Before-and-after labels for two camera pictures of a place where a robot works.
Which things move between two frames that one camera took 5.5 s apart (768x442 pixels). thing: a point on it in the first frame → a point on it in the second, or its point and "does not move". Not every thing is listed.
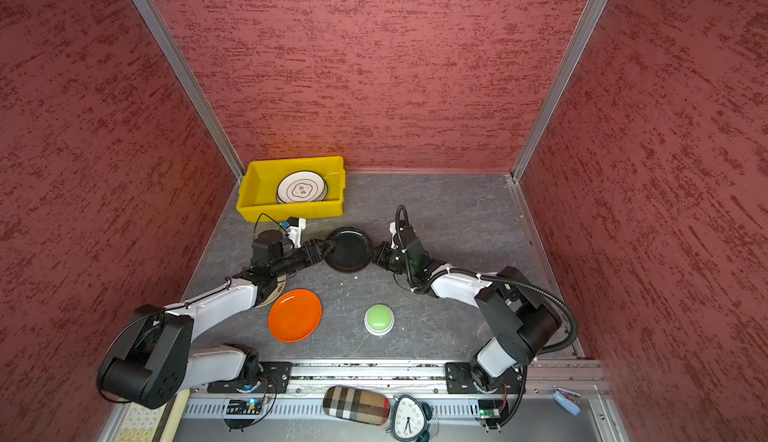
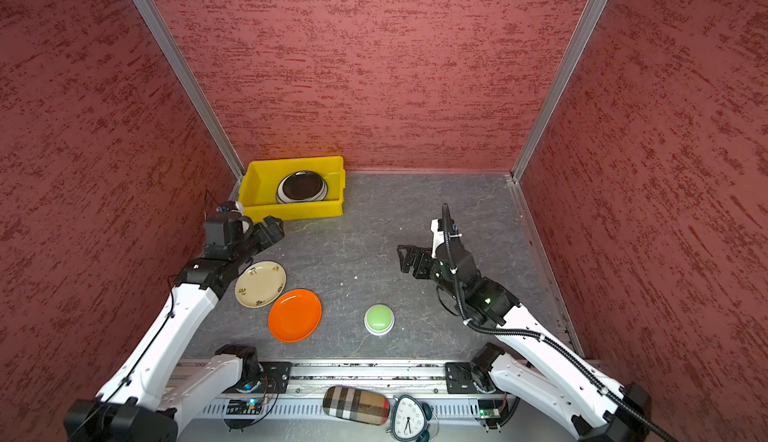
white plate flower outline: x=301 y=187 does not move
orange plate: x=295 y=316 does not move
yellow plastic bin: x=258 y=199 does not move
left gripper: x=317 y=252 → x=277 y=232
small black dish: x=352 y=249 → x=302 y=185
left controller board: x=251 y=406 does not move
